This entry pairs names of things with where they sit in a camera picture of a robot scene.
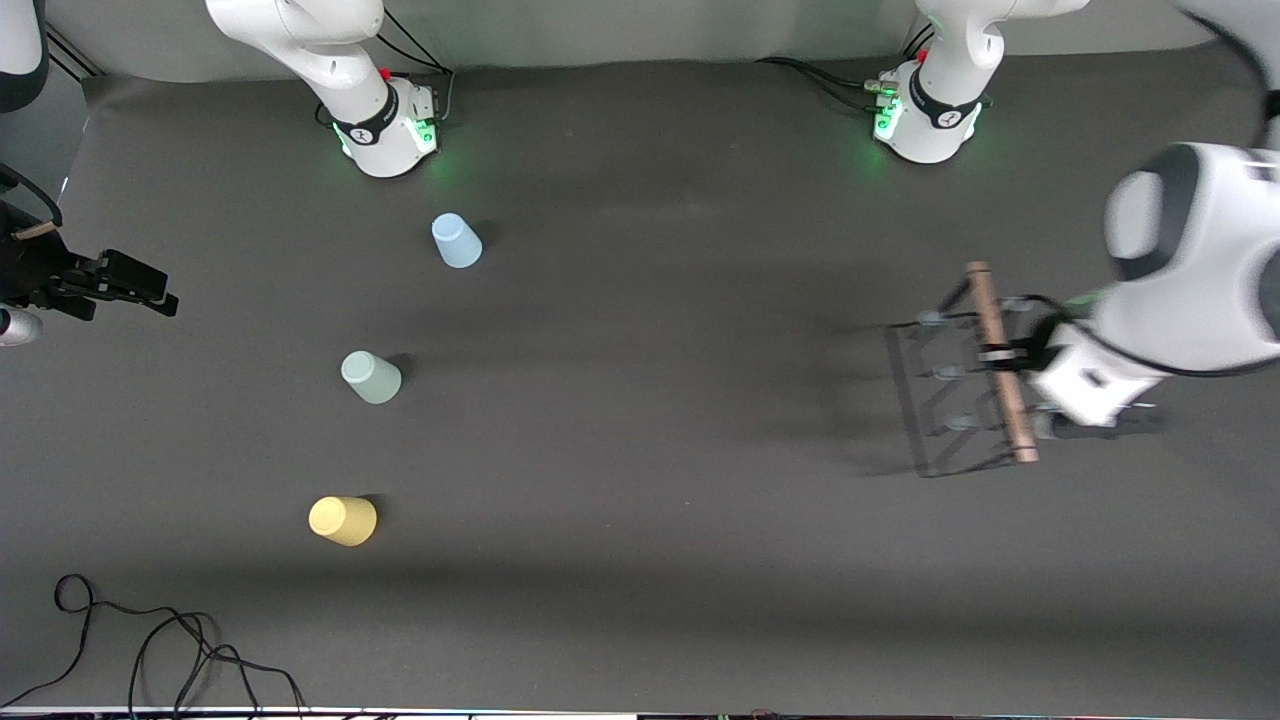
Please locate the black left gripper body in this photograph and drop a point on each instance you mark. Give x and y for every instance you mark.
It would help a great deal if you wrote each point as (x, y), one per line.
(1049, 335)

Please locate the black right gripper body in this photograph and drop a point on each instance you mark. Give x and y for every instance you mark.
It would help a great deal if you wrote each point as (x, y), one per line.
(35, 265)

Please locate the pale green plastic cup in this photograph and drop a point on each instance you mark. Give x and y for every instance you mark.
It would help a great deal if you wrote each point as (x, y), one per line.
(371, 378)

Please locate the yellow plastic cup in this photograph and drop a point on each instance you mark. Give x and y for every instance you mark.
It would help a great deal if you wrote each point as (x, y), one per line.
(343, 520)

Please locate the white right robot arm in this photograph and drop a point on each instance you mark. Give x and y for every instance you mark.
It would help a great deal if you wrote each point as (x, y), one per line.
(330, 60)

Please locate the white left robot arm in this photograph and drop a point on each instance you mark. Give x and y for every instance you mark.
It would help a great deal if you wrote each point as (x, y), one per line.
(1200, 270)

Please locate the light blue plastic cup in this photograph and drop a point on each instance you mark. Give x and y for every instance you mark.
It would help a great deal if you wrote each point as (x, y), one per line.
(457, 242)

